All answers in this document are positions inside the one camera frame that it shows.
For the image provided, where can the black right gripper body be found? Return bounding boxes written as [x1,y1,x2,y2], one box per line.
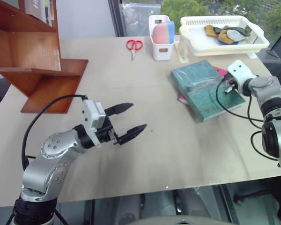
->
[224,79,242,95]

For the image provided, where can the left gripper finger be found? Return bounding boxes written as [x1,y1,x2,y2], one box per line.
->
[104,102,134,117]
[117,124,148,145]

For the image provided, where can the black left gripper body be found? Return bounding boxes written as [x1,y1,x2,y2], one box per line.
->
[95,118,119,146]

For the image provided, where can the pink book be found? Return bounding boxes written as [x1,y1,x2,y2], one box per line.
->
[177,66,228,105]

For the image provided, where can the teal plastic wrapped book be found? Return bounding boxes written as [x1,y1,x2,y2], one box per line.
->
[170,60,246,123]

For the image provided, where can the wooden bookshelf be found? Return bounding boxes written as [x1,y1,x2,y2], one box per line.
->
[0,0,89,114]

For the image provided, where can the white book with yellow edge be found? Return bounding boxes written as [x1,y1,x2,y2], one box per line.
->
[44,0,56,28]

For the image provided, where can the grey book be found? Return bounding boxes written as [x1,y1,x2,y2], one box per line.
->
[23,0,47,23]

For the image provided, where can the mustard yellow glove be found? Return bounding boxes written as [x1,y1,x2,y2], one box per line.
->
[204,24,217,38]
[216,30,236,45]

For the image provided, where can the grey insole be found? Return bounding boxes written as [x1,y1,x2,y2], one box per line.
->
[227,29,250,43]

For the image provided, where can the white plastic slotted basket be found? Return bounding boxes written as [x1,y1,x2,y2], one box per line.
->
[179,15,270,58]

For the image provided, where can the dark green cloth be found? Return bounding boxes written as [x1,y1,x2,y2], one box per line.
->
[213,25,252,36]

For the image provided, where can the translucent plastic drip tray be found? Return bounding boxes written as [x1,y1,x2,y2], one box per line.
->
[174,35,258,64]

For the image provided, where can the white plastic bin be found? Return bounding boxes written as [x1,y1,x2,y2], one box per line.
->
[148,15,175,61]

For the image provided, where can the blue foam pad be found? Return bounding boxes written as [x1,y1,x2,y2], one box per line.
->
[167,20,175,44]

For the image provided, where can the pink foam pad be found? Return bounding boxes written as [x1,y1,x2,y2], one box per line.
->
[152,22,170,44]

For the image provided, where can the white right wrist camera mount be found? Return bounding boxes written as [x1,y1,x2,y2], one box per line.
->
[227,60,258,89]

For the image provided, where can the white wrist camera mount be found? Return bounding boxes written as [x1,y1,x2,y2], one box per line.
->
[227,60,258,89]
[81,99,106,148]

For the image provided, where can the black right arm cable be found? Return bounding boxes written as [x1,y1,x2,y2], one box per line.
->
[247,95,264,129]
[250,130,279,161]
[215,74,264,122]

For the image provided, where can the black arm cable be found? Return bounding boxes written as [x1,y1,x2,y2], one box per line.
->
[250,130,279,161]
[22,94,89,171]
[215,74,264,122]
[247,95,264,129]

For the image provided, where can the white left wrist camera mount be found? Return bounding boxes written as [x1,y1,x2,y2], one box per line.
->
[81,99,106,148]

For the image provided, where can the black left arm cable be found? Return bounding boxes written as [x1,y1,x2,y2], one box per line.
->
[22,94,89,171]

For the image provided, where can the red handled scissors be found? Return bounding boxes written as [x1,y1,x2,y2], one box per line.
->
[126,39,144,62]

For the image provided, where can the dark window frame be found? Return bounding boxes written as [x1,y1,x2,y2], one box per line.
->
[107,0,127,38]

